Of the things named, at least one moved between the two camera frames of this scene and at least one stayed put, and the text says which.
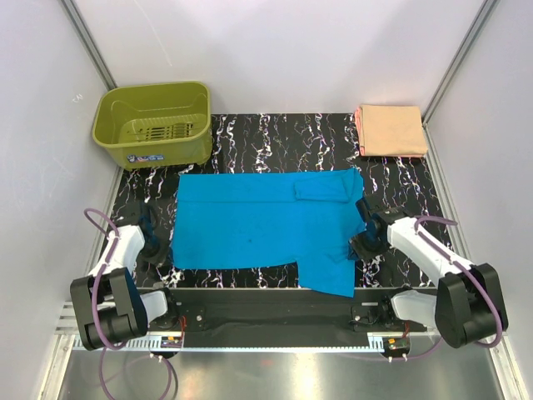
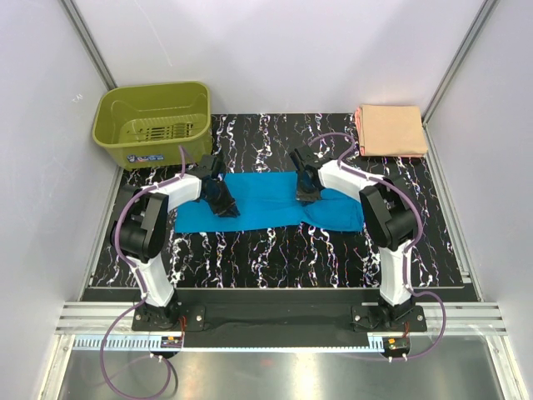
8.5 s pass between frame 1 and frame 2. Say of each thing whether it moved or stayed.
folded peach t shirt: stayed
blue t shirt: moved
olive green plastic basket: stayed
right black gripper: moved
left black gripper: moved
